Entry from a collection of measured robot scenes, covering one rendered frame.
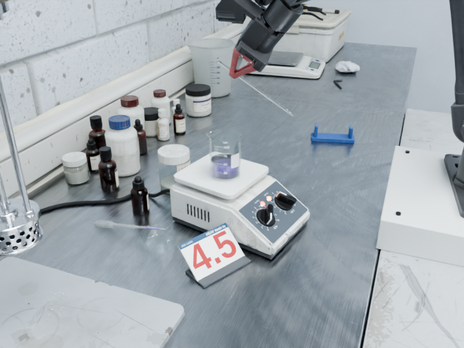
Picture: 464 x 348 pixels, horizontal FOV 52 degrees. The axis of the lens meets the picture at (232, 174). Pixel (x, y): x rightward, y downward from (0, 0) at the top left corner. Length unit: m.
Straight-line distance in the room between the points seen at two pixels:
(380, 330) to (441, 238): 0.19
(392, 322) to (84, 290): 0.41
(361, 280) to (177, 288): 0.26
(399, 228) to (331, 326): 0.20
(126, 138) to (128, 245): 0.25
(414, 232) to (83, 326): 0.48
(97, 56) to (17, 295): 0.63
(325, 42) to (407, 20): 0.48
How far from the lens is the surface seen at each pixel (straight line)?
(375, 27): 2.19
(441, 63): 2.21
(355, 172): 1.01
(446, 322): 0.69
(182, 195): 0.77
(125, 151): 0.96
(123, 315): 0.65
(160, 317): 0.63
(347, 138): 1.14
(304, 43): 1.83
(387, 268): 0.75
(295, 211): 0.79
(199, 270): 0.70
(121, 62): 1.25
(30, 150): 0.96
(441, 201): 0.83
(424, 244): 0.78
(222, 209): 0.73
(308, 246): 0.77
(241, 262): 0.72
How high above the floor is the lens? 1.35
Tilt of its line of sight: 28 degrees down
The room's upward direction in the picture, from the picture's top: straight up
